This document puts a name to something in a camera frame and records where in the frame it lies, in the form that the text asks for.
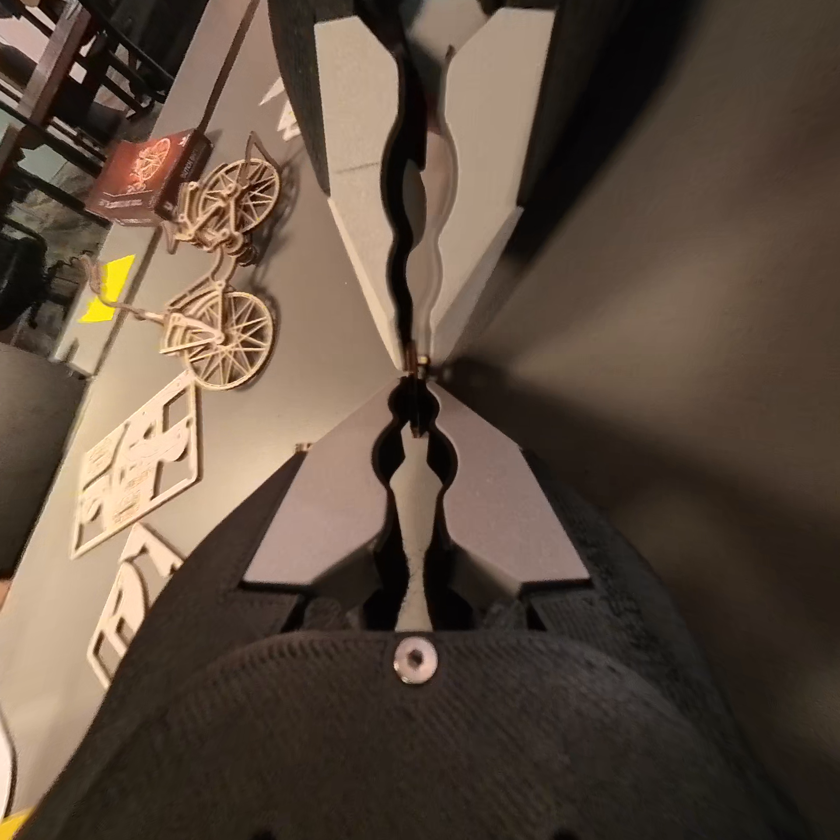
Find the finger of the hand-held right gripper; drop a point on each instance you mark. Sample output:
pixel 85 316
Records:
pixel 492 131
pixel 358 131

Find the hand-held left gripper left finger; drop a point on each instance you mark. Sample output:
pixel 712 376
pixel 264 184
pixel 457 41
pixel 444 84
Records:
pixel 315 525

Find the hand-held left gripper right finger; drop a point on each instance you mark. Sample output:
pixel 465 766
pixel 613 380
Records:
pixel 512 525

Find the wooden bicycle model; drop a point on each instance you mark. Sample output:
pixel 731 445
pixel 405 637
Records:
pixel 187 328

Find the wooden sheet with large cutouts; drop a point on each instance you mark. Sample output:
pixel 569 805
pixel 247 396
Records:
pixel 141 544

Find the wooden sheet with arch cutout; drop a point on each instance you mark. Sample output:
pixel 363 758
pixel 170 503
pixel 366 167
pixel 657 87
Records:
pixel 108 453

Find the red cardboard box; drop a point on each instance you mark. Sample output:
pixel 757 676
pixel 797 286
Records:
pixel 138 177

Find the yellow sticky note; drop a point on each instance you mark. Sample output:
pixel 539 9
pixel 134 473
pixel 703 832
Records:
pixel 121 269

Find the dark wooden furniture frame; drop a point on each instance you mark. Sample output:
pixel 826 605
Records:
pixel 59 52

